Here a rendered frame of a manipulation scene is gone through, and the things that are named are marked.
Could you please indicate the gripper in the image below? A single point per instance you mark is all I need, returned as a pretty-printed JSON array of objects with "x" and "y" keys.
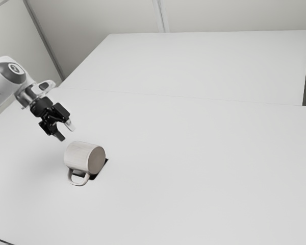
[{"x": 41, "y": 106}]

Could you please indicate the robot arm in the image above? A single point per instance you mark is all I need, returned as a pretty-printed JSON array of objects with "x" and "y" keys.
[{"x": 3, "y": 84}]

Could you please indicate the white mug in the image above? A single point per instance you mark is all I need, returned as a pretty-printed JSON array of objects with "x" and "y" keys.
[{"x": 82, "y": 159}]

